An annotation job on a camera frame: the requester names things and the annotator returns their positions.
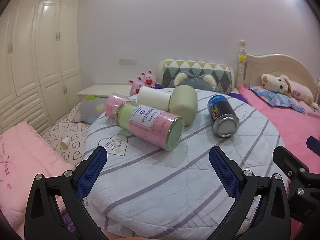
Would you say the pink green towel canister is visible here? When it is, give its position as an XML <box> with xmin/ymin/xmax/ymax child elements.
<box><xmin>116</xmin><ymin>101</ymin><xmax>184</xmax><ymax>151</ymax></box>

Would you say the pale green cup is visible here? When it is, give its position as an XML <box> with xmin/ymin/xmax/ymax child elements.
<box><xmin>169</xmin><ymin>85</ymin><xmax>198</xmax><ymax>126</ymax></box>

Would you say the white paper cup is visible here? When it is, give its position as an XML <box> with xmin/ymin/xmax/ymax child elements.
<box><xmin>137</xmin><ymin>86</ymin><xmax>171</xmax><ymax>111</ymax></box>

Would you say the pink bed blanket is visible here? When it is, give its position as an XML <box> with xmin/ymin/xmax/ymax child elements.
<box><xmin>238</xmin><ymin>86</ymin><xmax>319</xmax><ymax>174</ymax></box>

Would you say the blue cartoon pillow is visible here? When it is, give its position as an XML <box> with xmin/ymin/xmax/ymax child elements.
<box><xmin>249</xmin><ymin>86</ymin><xmax>305</xmax><ymax>114</ymax></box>

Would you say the pink quilt left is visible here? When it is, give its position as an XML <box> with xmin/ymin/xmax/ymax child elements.
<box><xmin>0</xmin><ymin>122</ymin><xmax>74</xmax><ymax>238</ymax></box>

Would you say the white dog plush toy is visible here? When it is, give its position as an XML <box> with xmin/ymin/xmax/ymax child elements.
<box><xmin>261</xmin><ymin>74</ymin><xmax>319</xmax><ymax>109</ymax></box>

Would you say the heart patterned sheet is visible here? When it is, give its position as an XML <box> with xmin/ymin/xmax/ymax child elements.
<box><xmin>42</xmin><ymin>107</ymin><xmax>90</xmax><ymax>166</ymax></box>

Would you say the purple blanket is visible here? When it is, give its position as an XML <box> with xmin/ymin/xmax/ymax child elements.
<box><xmin>228</xmin><ymin>93</ymin><xmax>249</xmax><ymax>104</ymax></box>

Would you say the striped white folded quilt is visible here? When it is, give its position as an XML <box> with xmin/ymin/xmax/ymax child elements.
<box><xmin>84</xmin><ymin>90</ymin><xmax>284</xmax><ymax>239</ymax></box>

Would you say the blue black spray can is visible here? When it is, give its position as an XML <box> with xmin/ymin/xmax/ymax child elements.
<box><xmin>207</xmin><ymin>95</ymin><xmax>240</xmax><ymax>138</ymax></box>

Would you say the cream wooden headboard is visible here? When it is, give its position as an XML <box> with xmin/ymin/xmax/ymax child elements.
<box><xmin>235</xmin><ymin>40</ymin><xmax>319</xmax><ymax>103</ymax></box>

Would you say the grey flower pillow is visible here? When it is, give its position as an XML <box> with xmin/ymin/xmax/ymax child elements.
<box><xmin>69</xmin><ymin>96</ymin><xmax>107</xmax><ymax>125</ymax></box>

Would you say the yellow star decoration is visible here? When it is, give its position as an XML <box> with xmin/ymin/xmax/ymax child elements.
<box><xmin>238</xmin><ymin>54</ymin><xmax>246</xmax><ymax>62</ymax></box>

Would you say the triangle patterned cushion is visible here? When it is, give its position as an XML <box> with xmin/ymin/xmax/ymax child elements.
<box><xmin>156</xmin><ymin>59</ymin><xmax>234</xmax><ymax>94</ymax></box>

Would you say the pink towel canister behind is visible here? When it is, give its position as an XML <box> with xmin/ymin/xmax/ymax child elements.
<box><xmin>105</xmin><ymin>93</ymin><xmax>132</xmax><ymax>119</ymax></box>

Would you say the grey bear plush cushion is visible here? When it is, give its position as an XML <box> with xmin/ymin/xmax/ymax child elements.
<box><xmin>174</xmin><ymin>72</ymin><xmax>216</xmax><ymax>92</ymax></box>

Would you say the white nightstand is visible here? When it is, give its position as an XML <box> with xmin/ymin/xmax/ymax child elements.
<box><xmin>77</xmin><ymin>84</ymin><xmax>131</xmax><ymax>100</ymax></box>

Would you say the cream wardrobe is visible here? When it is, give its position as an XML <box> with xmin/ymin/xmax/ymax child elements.
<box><xmin>1</xmin><ymin>0</ymin><xmax>82</xmax><ymax>134</ymax></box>

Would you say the pink pig plush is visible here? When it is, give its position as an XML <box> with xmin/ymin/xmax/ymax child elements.
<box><xmin>141</xmin><ymin>70</ymin><xmax>156</xmax><ymax>88</ymax></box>
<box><xmin>128</xmin><ymin>76</ymin><xmax>144</xmax><ymax>96</ymax></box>

